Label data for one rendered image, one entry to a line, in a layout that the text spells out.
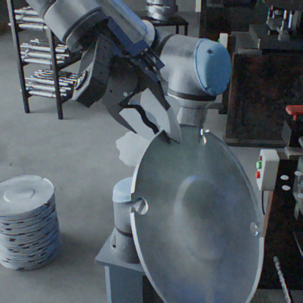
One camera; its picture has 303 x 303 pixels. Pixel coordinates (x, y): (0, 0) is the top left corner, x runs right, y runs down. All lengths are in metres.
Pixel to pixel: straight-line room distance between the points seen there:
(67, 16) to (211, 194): 0.33
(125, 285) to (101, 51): 0.87
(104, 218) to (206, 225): 1.55
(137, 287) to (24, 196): 0.74
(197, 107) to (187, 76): 0.08
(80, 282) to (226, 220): 1.24
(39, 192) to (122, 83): 1.30
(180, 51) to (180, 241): 0.50
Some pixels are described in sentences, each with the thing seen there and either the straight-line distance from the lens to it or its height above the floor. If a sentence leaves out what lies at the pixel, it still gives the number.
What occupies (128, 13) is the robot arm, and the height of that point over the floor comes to 1.15.
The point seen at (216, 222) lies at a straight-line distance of 0.61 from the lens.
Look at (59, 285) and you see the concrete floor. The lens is 1.82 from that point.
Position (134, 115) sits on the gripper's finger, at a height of 1.07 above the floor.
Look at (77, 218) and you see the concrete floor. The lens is 2.14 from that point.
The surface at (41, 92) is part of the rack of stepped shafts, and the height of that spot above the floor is 0.18.
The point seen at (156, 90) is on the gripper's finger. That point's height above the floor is 1.11.
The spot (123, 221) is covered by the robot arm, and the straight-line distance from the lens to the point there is 1.15.
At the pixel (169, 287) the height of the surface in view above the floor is 0.91.
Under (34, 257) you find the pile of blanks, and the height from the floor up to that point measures 0.07.
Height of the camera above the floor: 1.31
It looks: 29 degrees down
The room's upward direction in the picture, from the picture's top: straight up
